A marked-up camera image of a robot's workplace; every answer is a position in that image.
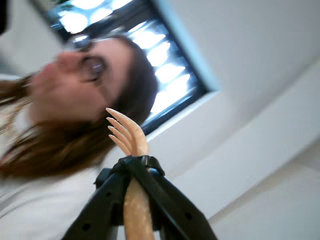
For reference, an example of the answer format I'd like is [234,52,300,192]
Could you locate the dark round eyeglasses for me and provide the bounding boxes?
[63,37,106,83]

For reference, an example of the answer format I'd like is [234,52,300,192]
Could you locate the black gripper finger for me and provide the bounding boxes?
[61,167,131,240]
[129,159,219,240]

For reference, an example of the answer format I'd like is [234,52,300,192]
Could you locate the orange plastic fork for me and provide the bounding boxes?
[105,107,155,240]

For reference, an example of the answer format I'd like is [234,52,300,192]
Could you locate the woman in white shirt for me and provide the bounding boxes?
[0,33,161,240]

